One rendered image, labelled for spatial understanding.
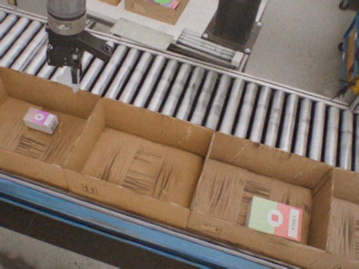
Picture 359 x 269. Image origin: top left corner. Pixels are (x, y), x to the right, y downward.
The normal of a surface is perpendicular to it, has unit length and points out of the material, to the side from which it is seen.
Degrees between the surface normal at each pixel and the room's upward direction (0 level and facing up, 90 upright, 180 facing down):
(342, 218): 1
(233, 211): 2
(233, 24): 90
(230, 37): 90
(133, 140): 2
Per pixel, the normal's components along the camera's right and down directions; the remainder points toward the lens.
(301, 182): -0.29, 0.77
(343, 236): 0.08, -0.57
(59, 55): -0.02, 0.82
